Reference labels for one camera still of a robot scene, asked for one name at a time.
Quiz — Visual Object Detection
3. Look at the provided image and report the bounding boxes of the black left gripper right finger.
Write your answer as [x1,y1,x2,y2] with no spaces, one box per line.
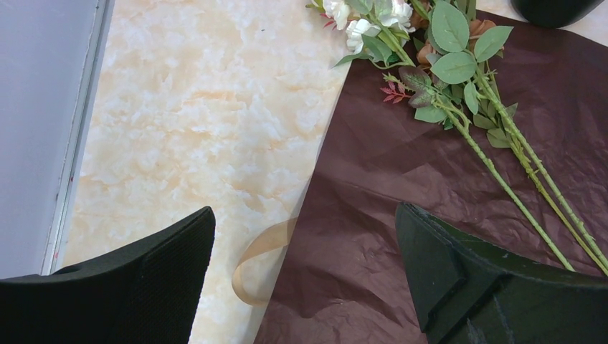
[395,203,607,343]

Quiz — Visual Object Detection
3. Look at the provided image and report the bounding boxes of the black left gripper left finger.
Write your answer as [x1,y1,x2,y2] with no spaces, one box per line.
[1,206,216,343]

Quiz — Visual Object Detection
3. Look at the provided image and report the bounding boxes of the red paper bouquet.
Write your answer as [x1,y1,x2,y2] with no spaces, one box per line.
[255,14,607,343]

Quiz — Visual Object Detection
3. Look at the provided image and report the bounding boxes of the beige satin ribbon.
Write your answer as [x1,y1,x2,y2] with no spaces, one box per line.
[232,217,298,307]

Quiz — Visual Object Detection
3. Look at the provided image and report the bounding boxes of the pink white rose stems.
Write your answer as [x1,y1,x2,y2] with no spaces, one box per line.
[308,1,607,272]

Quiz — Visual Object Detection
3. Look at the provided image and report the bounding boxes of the black cylindrical vase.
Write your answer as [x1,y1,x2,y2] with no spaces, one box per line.
[510,0,604,29]

